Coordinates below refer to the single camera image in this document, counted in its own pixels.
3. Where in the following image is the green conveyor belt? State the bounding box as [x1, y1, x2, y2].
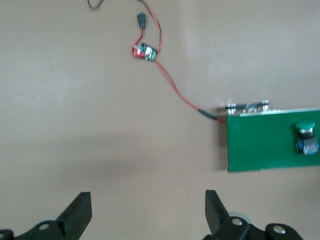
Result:
[219, 99, 320, 173]

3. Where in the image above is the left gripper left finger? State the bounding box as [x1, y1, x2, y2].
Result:
[14, 191, 92, 240]

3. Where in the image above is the black inline wire connector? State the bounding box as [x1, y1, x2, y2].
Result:
[136, 11, 147, 29]

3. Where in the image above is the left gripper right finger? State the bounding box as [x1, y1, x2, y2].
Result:
[203, 190, 263, 240]

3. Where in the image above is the green push button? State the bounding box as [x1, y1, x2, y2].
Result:
[291, 120, 320, 156]

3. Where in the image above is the thin black power cable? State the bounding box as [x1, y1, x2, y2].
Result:
[86, 0, 106, 11]

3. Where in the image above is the small controller circuit board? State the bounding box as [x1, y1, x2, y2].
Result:
[131, 42, 158, 63]

